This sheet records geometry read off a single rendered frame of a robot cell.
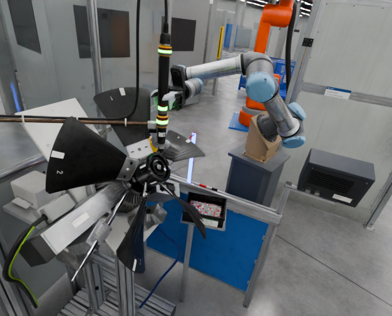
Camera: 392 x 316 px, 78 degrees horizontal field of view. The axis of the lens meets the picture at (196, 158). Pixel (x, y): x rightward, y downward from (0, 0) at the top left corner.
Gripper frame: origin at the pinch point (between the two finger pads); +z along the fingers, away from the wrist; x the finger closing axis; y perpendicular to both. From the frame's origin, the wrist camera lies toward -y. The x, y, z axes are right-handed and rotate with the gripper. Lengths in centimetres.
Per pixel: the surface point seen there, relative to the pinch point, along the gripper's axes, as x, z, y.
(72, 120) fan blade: 12.0, 26.9, 4.6
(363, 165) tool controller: -79, -39, 21
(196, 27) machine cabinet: 173, -424, -17
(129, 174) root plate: 2.8, 13.5, 27.0
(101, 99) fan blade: 23.3, 2.8, 5.9
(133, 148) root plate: 7.5, 4.5, 21.4
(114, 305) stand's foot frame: 24, 4, 141
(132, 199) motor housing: 2.9, 11.8, 39.6
